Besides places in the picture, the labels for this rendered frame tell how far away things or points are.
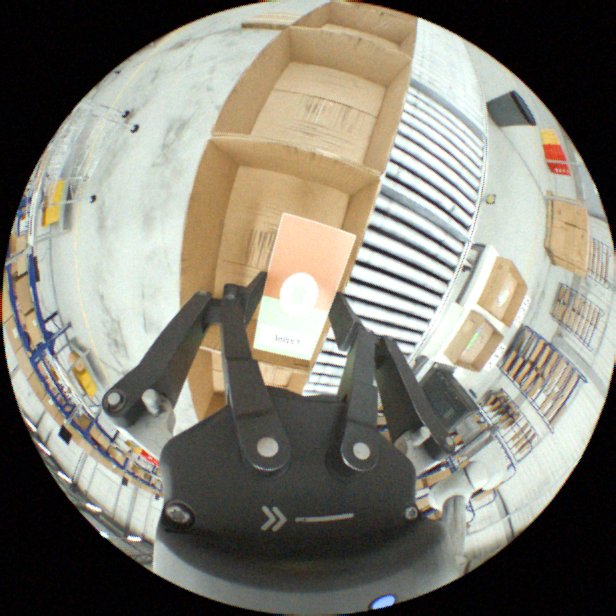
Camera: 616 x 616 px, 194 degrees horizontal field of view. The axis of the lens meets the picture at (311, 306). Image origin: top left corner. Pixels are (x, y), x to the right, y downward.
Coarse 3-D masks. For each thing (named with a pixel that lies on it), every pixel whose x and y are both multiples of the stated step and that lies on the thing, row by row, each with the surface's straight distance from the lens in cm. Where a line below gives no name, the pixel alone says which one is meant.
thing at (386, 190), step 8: (384, 184) 59; (384, 192) 66; (392, 192) 63; (400, 192) 61; (400, 200) 68; (408, 200) 65; (416, 200) 64; (416, 208) 70; (424, 208) 67; (424, 216) 76; (432, 216) 72; (440, 216) 70; (440, 224) 78; (448, 224) 74; (448, 232) 85; (456, 232) 80; (464, 240) 86
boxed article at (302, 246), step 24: (288, 216) 18; (288, 240) 18; (312, 240) 18; (336, 240) 18; (288, 264) 18; (312, 264) 18; (336, 264) 18; (264, 288) 19; (288, 288) 19; (312, 288) 19; (336, 288) 19; (264, 312) 20; (288, 312) 20; (312, 312) 20; (264, 336) 22; (288, 336) 21; (312, 336) 21
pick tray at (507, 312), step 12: (504, 264) 108; (492, 276) 109; (504, 276) 106; (516, 276) 131; (492, 288) 106; (504, 288) 128; (516, 288) 143; (480, 300) 107; (492, 300) 104; (516, 300) 141; (492, 312) 125; (504, 312) 140; (516, 312) 139; (504, 324) 133
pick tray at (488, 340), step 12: (468, 324) 104; (480, 324) 101; (492, 324) 111; (456, 336) 106; (468, 336) 102; (480, 336) 127; (492, 336) 138; (456, 348) 104; (468, 348) 124; (480, 348) 136; (492, 348) 137; (456, 360) 103; (468, 360) 134; (480, 360) 138
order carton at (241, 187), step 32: (224, 160) 42; (256, 160) 42; (288, 160) 37; (320, 160) 33; (192, 192) 34; (224, 192) 45; (256, 192) 46; (288, 192) 45; (320, 192) 45; (352, 192) 44; (192, 224) 36; (224, 224) 48; (256, 224) 45; (352, 224) 37; (192, 256) 38; (224, 256) 49; (256, 256) 46; (352, 256) 31; (192, 288) 41; (256, 320) 51; (256, 352) 40
